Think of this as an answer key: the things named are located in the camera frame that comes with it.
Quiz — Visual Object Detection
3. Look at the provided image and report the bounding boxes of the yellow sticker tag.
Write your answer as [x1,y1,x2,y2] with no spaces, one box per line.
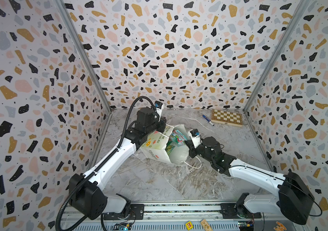
[185,221,193,231]

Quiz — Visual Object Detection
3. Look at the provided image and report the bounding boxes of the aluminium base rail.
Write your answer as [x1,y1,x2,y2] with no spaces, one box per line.
[76,200,307,231]

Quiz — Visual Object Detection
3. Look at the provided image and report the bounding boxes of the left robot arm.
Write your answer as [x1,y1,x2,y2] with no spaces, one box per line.
[69,105,166,219]

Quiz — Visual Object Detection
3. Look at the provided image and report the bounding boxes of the mint blossom candy bag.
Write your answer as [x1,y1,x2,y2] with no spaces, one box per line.
[169,129,187,146]

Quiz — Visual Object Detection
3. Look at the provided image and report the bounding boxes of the wooden chessboard box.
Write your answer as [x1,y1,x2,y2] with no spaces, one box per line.
[211,109,243,127]

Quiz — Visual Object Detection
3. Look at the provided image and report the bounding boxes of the blue white marker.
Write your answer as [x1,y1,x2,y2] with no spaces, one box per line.
[202,115,215,126]

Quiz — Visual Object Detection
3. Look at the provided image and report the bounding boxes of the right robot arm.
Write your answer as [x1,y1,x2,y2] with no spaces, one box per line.
[185,136,315,225]

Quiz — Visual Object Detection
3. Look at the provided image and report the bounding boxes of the black corrugated cable conduit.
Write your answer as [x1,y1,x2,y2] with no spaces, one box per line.
[55,96,156,231]

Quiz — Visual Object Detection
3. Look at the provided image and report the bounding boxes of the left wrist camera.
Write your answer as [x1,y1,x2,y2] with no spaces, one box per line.
[154,101,164,120]

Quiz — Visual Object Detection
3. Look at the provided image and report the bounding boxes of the white floral paper bag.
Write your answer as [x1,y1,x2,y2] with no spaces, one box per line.
[140,124,202,169]

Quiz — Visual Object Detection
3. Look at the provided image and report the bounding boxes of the orange toy figure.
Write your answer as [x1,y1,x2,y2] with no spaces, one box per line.
[273,221,287,231]

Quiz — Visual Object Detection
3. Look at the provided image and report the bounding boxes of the wooden mousetrap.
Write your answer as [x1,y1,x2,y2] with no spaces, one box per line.
[200,219,213,231]

